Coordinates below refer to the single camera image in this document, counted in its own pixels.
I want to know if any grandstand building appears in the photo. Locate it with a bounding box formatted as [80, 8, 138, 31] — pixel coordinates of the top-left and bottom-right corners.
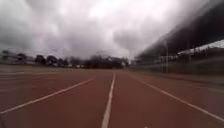
[131, 1, 224, 75]

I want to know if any fence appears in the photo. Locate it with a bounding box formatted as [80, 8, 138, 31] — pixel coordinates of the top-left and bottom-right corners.
[131, 49, 224, 76]

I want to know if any red running track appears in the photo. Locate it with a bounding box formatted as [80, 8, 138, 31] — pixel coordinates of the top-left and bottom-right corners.
[0, 68, 224, 128]

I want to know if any green grass field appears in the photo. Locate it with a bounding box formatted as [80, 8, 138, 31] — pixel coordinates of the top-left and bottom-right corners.
[0, 64, 116, 75]

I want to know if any row of trees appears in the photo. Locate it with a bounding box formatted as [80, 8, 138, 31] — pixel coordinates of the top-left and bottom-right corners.
[33, 54, 130, 70]

